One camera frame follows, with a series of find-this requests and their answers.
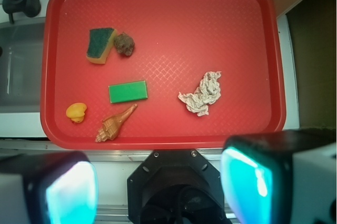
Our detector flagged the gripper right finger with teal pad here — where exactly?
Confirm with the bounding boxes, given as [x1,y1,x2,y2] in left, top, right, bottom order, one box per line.
[220,128,336,223]

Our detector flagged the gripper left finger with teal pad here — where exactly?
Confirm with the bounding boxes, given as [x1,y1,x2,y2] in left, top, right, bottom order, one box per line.
[1,151,98,223]

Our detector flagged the yellow rubber duck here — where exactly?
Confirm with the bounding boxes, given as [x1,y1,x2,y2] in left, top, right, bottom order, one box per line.
[66,103,87,123]

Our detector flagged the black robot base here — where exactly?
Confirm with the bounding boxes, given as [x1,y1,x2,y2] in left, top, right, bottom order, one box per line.
[127,149,231,223]

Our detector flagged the golden conch shell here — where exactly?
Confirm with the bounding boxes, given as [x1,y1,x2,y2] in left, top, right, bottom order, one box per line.
[95,104,138,142]

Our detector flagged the crumpled white paper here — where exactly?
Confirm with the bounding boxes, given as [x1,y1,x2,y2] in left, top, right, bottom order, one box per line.
[177,71,222,117]

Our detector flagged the green rectangular block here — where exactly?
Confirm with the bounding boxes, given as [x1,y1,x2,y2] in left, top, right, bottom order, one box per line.
[108,80,148,104]

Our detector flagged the red plastic tray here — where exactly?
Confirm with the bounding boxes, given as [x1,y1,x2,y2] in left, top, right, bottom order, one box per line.
[41,0,286,150]

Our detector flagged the grey sink basin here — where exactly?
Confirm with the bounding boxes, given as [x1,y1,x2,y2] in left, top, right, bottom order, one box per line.
[1,17,45,114]

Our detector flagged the green and yellow sponge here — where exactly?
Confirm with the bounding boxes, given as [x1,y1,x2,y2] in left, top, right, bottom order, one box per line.
[86,27,118,64]

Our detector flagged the brown rock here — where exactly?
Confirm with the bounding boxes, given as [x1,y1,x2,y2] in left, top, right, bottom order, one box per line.
[114,32,135,57]

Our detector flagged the dark sink faucet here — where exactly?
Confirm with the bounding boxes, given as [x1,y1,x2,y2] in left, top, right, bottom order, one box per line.
[2,0,41,24]

